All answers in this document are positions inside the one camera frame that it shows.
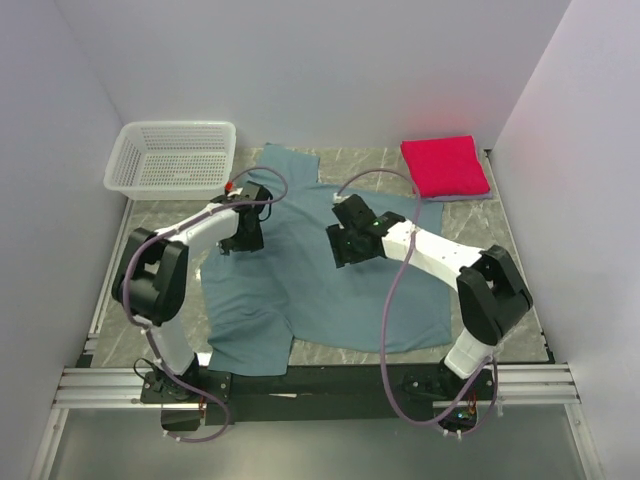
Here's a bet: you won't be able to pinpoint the blue-grey t shirt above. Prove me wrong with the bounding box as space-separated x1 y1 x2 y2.
201 145 452 376

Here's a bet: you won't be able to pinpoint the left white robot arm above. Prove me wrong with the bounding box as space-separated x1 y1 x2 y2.
111 181 274 402

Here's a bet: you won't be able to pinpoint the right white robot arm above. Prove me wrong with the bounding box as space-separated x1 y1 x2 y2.
326 194 533 399

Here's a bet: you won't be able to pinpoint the white perforated plastic basket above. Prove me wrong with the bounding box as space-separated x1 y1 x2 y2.
103 121 236 201

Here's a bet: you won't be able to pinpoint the folded red t shirt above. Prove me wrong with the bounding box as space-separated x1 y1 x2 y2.
400 135 491 198

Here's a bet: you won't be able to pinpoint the folded lavender t shirt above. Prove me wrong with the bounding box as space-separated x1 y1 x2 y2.
425 191 493 202

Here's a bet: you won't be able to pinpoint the black base crossbar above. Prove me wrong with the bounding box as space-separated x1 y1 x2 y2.
140 363 493 432

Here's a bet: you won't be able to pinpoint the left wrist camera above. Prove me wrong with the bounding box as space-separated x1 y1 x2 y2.
224 182 243 196

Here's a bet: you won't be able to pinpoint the aluminium frame rail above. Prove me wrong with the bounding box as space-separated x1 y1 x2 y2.
52 364 581 409

